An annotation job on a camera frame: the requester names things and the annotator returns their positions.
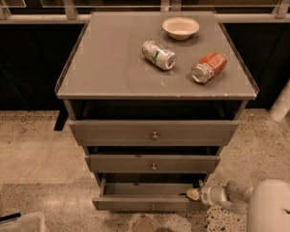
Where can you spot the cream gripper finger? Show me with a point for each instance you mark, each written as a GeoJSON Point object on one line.
{"type": "Point", "coordinates": [193, 194]}

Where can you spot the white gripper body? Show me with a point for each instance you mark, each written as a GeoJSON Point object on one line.
{"type": "Point", "coordinates": [207, 194]}

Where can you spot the grey bottom drawer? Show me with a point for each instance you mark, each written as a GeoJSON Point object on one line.
{"type": "Point", "coordinates": [146, 197]}

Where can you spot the grey drawer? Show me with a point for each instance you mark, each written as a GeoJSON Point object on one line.
{"type": "Point", "coordinates": [153, 132]}
{"type": "Point", "coordinates": [152, 163]}
{"type": "Point", "coordinates": [146, 197]}

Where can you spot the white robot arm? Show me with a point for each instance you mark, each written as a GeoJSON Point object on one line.
{"type": "Point", "coordinates": [266, 206]}

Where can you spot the grey middle drawer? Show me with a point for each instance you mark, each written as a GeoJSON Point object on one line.
{"type": "Point", "coordinates": [152, 163]}

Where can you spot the grey drawer cabinet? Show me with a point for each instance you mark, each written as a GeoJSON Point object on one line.
{"type": "Point", "coordinates": [109, 78]}

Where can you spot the grey top drawer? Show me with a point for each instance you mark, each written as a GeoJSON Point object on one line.
{"type": "Point", "coordinates": [153, 132]}

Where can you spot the white pole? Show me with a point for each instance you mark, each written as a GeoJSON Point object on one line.
{"type": "Point", "coordinates": [281, 105]}

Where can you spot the orange soda can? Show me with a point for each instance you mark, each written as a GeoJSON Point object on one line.
{"type": "Point", "coordinates": [208, 67]}

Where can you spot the green and white can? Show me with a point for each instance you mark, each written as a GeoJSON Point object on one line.
{"type": "Point", "coordinates": [160, 56]}

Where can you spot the clear plastic bin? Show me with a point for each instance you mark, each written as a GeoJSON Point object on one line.
{"type": "Point", "coordinates": [33, 222]}

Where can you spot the white paper bowl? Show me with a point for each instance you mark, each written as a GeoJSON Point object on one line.
{"type": "Point", "coordinates": [180, 28]}

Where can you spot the metal railing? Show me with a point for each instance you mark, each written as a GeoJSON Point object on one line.
{"type": "Point", "coordinates": [226, 11]}

